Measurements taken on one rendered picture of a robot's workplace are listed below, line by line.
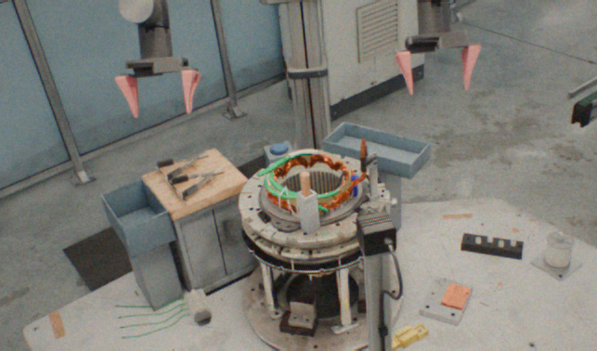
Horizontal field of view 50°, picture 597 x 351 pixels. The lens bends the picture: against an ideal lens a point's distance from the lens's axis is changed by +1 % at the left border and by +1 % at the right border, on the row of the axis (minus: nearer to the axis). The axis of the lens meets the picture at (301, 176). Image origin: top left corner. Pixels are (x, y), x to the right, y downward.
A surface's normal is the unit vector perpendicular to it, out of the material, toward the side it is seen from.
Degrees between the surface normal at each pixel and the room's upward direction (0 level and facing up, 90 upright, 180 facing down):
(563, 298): 0
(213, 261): 90
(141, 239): 90
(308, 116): 90
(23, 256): 0
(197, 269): 90
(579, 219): 0
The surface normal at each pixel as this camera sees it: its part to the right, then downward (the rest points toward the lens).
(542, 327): -0.10, -0.82
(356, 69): 0.60, 0.41
